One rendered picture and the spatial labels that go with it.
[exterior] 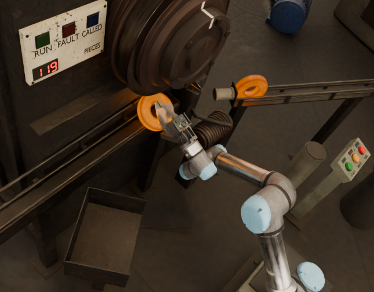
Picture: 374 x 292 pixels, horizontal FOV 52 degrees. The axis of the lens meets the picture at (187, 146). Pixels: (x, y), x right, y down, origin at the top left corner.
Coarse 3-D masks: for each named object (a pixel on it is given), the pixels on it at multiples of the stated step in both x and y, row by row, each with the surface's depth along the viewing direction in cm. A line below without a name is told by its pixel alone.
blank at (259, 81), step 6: (246, 78) 174; (252, 78) 173; (258, 78) 173; (264, 78) 176; (240, 84) 174; (246, 84) 174; (252, 84) 175; (258, 84) 176; (264, 84) 176; (240, 90) 177; (252, 90) 183; (258, 90) 180; (264, 90) 180; (240, 96) 180; (246, 96) 181; (252, 96) 182
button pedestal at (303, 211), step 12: (348, 144) 192; (360, 144) 190; (348, 156) 183; (360, 156) 187; (336, 168) 180; (360, 168) 185; (324, 180) 198; (336, 180) 193; (348, 180) 179; (312, 192) 209; (324, 192) 203; (300, 204) 220; (312, 204) 213; (288, 216) 228; (300, 216) 225; (300, 228) 225
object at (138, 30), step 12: (144, 0) 104; (156, 0) 103; (168, 0) 103; (228, 0) 130; (132, 12) 105; (144, 12) 104; (156, 12) 103; (132, 24) 106; (144, 24) 103; (120, 36) 109; (132, 36) 107; (144, 36) 107; (120, 48) 111; (132, 48) 107; (120, 60) 114; (132, 60) 110; (120, 72) 119; (132, 72) 115; (132, 84) 120; (144, 96) 133
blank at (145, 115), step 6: (150, 96) 151; (156, 96) 153; (162, 96) 154; (138, 102) 151; (144, 102) 149; (150, 102) 151; (162, 102) 154; (168, 102) 156; (138, 108) 149; (144, 108) 149; (150, 108) 150; (138, 114) 149; (144, 114) 148; (150, 114) 150; (144, 120) 148; (150, 120) 149; (156, 120) 151; (168, 120) 154; (150, 126) 149; (156, 126) 151
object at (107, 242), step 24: (96, 192) 132; (96, 216) 137; (120, 216) 139; (72, 240) 122; (96, 240) 133; (120, 240) 134; (72, 264) 115; (96, 264) 129; (120, 264) 130; (96, 288) 177
